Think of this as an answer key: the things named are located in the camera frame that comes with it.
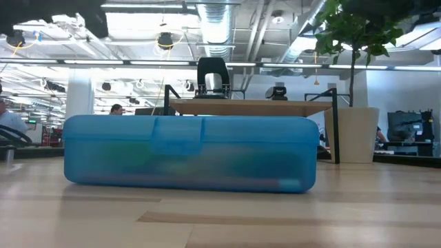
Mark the black hole punch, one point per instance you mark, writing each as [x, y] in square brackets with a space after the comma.
[213, 69]

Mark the silver ventilation duct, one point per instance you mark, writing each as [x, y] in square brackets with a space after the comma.
[215, 27]

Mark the green leafy plant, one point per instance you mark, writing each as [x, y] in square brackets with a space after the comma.
[358, 31]

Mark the white plant pot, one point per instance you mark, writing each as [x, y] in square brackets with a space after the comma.
[351, 134]

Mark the black background workstation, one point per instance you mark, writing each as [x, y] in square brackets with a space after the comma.
[410, 127]

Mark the blue plastic pencil case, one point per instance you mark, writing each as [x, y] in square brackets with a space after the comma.
[189, 155]

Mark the wooden riser shelf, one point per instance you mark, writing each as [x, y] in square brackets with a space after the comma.
[248, 107]

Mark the person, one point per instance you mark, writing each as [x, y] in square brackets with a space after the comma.
[10, 120]
[380, 134]
[117, 109]

